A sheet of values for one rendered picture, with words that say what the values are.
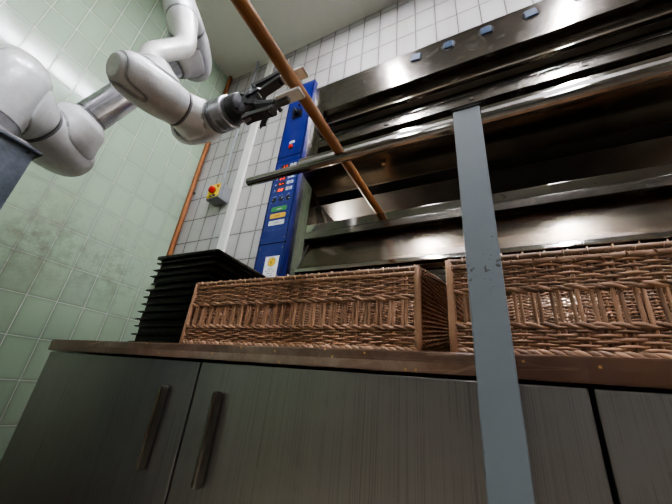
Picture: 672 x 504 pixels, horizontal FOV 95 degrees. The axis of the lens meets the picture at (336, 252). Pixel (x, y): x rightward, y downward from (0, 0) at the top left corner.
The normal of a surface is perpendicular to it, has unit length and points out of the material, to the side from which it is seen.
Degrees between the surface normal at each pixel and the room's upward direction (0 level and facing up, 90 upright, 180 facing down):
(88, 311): 90
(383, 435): 90
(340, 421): 90
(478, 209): 90
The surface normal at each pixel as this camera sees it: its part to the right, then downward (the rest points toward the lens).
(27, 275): 0.89, -0.11
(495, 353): -0.44, -0.41
